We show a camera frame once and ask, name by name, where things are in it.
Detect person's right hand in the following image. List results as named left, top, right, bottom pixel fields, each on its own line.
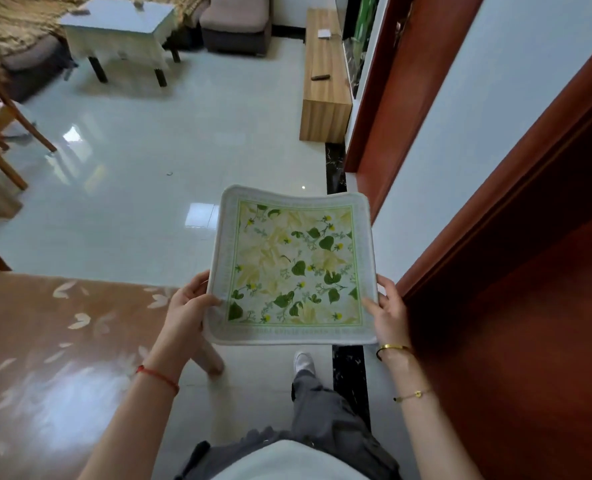
left=361, top=275, right=414, bottom=353

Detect person's left hand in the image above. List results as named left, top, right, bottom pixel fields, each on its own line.
left=143, top=270, right=224, bottom=383

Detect floral green square mat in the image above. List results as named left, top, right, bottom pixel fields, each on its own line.
left=203, top=184, right=380, bottom=346

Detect person's left forearm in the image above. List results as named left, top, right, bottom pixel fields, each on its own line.
left=77, top=367, right=179, bottom=480

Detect person's right forearm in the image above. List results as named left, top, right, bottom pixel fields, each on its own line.
left=383, top=351, right=485, bottom=480

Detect gold bangle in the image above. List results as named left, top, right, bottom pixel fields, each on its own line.
left=375, top=343, right=415, bottom=362

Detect white shoe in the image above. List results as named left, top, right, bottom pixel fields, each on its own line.
left=293, top=350, right=317, bottom=378

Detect grey trousers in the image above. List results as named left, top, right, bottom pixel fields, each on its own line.
left=175, top=369, right=402, bottom=480

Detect red-brown wooden door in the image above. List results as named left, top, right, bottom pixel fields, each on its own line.
left=395, top=29, right=592, bottom=480

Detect brown table with petal print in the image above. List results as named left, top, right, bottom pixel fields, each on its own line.
left=0, top=270, right=226, bottom=480

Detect white shirt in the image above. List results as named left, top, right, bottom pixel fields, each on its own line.
left=224, top=440, right=372, bottom=480

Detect long wooden bench cabinet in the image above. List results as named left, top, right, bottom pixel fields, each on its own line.
left=299, top=8, right=353, bottom=144

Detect wooden chair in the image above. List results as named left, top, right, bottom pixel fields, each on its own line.
left=0, top=42, right=58, bottom=191

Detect glass-fronted display cabinet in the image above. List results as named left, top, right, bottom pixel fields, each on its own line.
left=335, top=0, right=383, bottom=99

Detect pink upholstered seat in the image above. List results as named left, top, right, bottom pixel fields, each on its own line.
left=199, top=0, right=273, bottom=57

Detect coffee table with white cloth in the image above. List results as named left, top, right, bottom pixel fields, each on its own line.
left=58, top=0, right=182, bottom=88

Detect sofa with brown patterned cover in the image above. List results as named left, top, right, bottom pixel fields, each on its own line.
left=0, top=0, right=212, bottom=103

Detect red string bracelet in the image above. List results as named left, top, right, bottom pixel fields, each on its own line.
left=135, top=365, right=181, bottom=396

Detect thin gold chain bracelet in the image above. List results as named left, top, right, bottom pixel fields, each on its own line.
left=393, top=388, right=435, bottom=403

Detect red-brown door frame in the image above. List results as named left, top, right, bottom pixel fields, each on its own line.
left=344, top=0, right=487, bottom=224

